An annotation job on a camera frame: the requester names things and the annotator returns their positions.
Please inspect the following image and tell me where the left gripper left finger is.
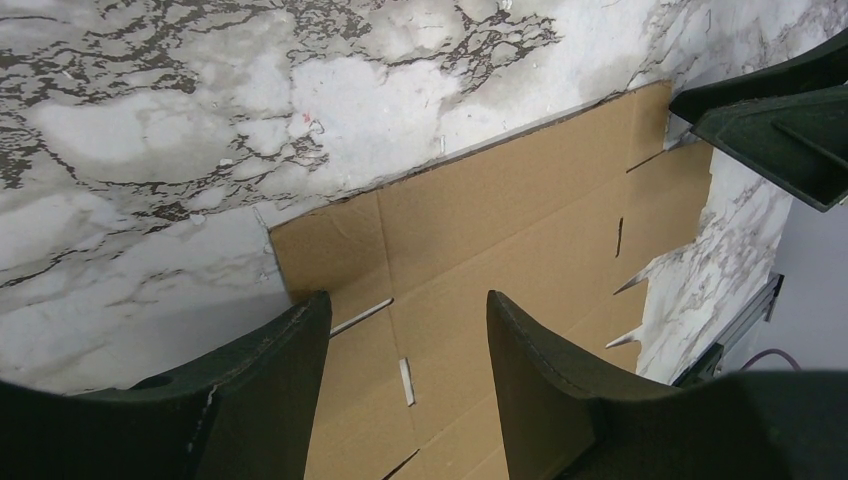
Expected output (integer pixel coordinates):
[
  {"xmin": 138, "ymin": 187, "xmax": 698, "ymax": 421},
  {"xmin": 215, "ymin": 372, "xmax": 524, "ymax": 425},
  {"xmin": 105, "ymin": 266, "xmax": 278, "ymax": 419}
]
[{"xmin": 1, "ymin": 291, "xmax": 332, "ymax": 479}]

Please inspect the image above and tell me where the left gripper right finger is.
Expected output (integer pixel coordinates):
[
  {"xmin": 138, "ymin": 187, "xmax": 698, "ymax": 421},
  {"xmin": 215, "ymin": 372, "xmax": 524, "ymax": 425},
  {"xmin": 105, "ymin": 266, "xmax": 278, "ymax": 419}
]
[{"xmin": 486, "ymin": 290, "xmax": 847, "ymax": 479}]

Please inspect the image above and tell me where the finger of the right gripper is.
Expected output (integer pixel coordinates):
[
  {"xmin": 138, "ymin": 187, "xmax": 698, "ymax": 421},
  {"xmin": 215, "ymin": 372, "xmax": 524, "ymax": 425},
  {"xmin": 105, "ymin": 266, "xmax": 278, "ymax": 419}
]
[{"xmin": 669, "ymin": 31, "xmax": 847, "ymax": 212}]

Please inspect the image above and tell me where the brown cardboard box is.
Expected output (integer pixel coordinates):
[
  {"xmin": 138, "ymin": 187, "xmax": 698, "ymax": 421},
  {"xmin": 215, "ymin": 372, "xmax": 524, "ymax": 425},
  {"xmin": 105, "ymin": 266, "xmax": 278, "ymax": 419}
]
[{"xmin": 271, "ymin": 82, "xmax": 712, "ymax": 479}]

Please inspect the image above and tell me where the aluminium front frame rail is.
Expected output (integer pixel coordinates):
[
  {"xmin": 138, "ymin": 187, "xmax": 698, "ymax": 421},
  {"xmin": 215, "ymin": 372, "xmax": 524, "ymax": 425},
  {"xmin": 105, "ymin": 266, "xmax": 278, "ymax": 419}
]
[{"xmin": 672, "ymin": 272, "xmax": 785, "ymax": 388}]

